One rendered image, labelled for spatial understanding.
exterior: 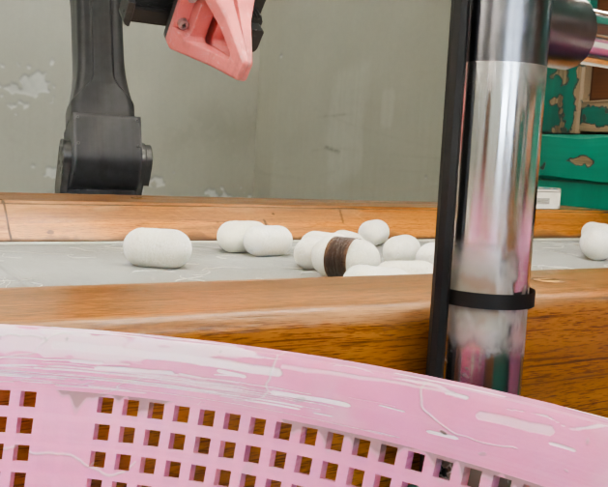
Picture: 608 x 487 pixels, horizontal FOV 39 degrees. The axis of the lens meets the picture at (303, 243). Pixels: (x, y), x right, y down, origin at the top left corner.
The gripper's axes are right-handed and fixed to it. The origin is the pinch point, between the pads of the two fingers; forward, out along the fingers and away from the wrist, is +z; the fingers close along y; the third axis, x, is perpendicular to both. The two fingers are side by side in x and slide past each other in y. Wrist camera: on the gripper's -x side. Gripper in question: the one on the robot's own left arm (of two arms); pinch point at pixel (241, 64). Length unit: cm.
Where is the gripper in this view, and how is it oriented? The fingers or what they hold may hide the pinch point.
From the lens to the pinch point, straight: 56.2
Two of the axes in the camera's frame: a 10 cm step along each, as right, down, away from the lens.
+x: -3.7, 6.9, 6.2
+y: 8.6, -0.1, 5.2
